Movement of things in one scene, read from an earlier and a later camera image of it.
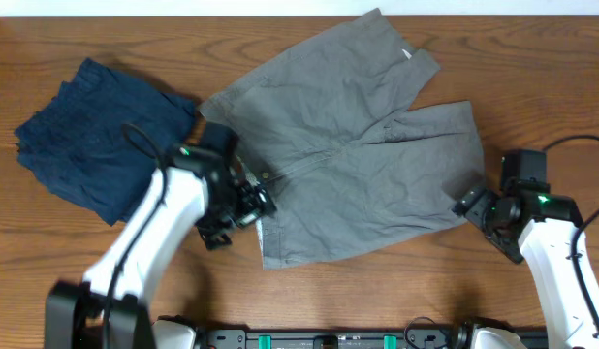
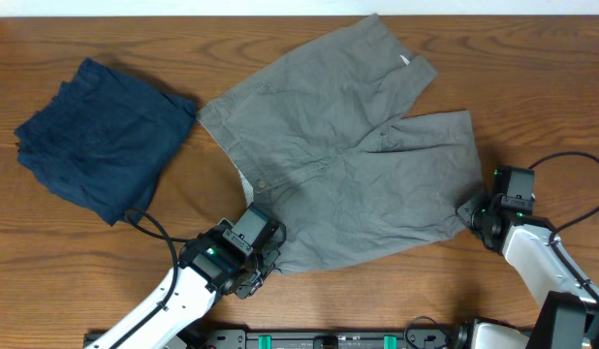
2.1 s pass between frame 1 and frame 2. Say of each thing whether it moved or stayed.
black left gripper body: moved
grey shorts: stayed
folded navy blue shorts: stayed
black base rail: stayed
